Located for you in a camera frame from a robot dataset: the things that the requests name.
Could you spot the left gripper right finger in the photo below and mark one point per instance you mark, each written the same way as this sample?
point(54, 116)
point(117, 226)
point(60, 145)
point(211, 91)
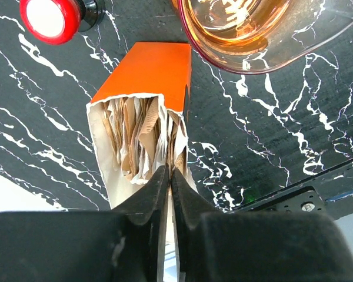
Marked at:
point(254, 246)

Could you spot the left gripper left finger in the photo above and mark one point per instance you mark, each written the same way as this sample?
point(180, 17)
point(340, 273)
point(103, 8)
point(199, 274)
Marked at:
point(126, 243)

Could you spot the orange coffee filter box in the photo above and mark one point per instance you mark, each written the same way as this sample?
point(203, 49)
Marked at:
point(123, 116)

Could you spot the brown paper coffee filter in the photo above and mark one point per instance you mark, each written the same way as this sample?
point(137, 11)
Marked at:
point(172, 144)

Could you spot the orange glass carafe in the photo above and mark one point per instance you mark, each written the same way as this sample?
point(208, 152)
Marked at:
point(254, 37)

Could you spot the red white small bottle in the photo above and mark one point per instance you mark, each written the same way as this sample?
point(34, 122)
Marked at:
point(56, 22)

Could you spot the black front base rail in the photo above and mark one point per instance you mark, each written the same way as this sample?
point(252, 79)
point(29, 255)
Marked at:
point(329, 192)

